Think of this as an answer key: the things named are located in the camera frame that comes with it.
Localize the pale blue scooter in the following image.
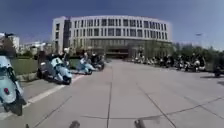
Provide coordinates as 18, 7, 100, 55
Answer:
36, 53, 73, 86
75, 53, 97, 76
0, 55, 28, 117

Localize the large pale curved building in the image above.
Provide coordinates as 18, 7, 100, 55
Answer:
50, 14, 174, 60

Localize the robot's own part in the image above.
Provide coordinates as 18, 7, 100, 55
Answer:
68, 120, 81, 128
134, 119, 147, 128

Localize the row of parked scooters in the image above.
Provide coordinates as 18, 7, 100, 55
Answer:
128, 53, 224, 78

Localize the row of trees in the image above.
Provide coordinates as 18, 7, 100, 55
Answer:
171, 42, 224, 64

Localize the street lamp pole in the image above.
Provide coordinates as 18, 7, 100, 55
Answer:
195, 32, 204, 51

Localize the white building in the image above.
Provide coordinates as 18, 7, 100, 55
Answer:
0, 32, 21, 54

